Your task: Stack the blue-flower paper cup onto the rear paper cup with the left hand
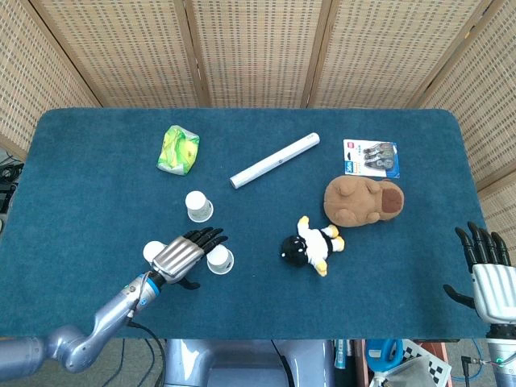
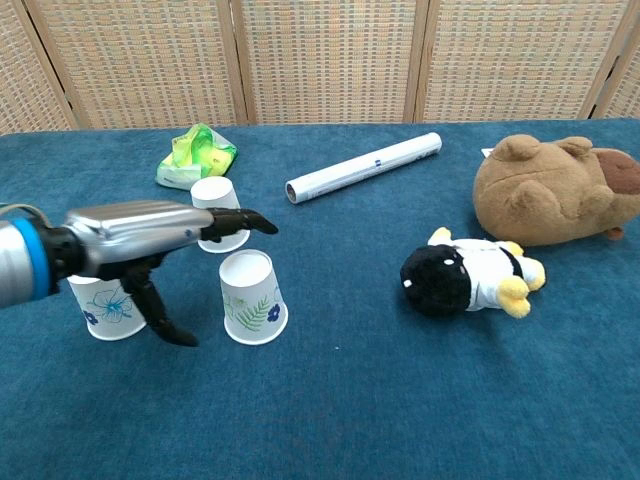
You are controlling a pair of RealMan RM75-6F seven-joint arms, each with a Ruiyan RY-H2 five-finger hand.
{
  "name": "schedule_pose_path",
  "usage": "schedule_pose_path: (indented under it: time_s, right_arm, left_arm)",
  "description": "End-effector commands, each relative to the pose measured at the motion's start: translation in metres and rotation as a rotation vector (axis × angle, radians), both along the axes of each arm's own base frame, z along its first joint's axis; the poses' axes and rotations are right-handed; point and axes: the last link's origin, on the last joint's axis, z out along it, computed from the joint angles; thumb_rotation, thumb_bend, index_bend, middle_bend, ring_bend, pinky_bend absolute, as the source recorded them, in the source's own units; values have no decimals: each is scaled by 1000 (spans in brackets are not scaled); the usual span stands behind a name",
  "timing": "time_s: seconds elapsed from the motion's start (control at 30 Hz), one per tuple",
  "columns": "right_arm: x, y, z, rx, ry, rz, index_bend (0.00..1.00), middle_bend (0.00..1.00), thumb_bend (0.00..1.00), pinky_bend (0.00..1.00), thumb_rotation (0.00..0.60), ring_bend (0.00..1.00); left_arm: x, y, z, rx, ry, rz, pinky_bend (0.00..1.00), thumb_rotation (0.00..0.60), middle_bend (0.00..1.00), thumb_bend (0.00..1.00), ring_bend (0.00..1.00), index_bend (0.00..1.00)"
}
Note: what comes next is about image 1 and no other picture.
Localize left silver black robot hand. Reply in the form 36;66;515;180
148;227;229;290

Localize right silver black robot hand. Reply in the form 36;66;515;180
443;221;516;324

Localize white paper cup blue flower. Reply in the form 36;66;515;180
143;240;167;263

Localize white paper cup green leaves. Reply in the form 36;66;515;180
206;244;235;276

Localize white paper cup green fern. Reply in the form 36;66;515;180
185;189;214;223

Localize blue carpet table cover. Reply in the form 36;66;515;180
0;106;499;342

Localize black white checkerboard sheet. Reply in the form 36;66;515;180
402;339;453;382

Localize green snack packet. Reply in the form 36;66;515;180
156;124;201;177

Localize grey robot torso base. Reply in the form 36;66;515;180
163;339;336;387

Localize blue plastic tool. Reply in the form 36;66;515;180
365;339;404;372

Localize black white penguin plush toy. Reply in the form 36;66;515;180
280;215;346;277

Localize white paper tube roll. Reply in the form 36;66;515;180
229;131;322;190

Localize brown capybara plush toy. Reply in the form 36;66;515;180
323;175;406;228

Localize correction tape blister pack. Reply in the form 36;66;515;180
343;139;403;179

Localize black equipment beside table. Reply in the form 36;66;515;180
0;148;25;235

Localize woven bamboo folding screen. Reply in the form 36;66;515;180
0;0;516;259

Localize black plug with blue cable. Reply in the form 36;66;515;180
450;354;501;384

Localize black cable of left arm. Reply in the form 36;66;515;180
125;317;169;387

